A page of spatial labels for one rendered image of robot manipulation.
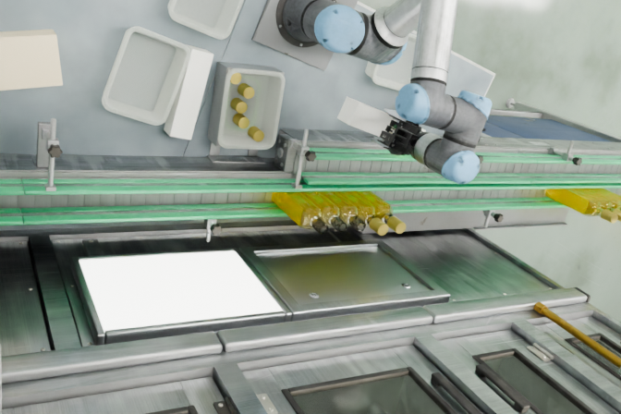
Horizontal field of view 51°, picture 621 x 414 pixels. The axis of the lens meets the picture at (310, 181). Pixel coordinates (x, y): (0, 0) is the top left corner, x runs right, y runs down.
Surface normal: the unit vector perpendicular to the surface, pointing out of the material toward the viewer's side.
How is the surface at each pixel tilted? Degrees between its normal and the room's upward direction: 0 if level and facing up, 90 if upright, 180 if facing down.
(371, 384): 90
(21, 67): 0
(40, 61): 0
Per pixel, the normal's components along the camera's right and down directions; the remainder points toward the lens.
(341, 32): 0.32, 0.38
